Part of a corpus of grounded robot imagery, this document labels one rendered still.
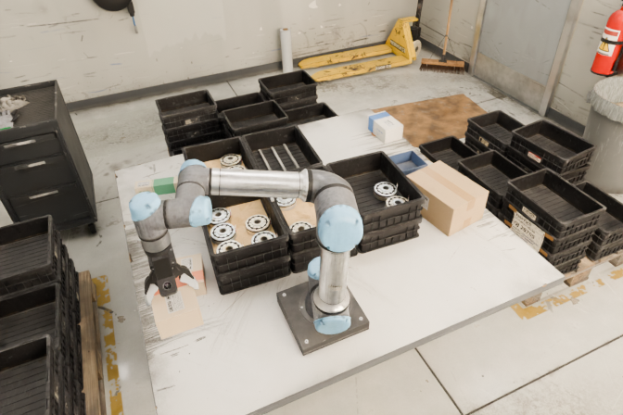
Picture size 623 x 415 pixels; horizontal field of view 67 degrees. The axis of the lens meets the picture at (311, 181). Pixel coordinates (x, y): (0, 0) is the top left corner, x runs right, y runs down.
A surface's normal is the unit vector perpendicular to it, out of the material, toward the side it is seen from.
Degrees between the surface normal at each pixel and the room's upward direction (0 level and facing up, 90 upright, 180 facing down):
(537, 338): 0
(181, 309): 0
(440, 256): 0
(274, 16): 90
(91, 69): 90
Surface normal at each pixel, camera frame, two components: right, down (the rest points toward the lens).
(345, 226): 0.11, 0.54
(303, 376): -0.03, -0.80
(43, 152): 0.40, 0.54
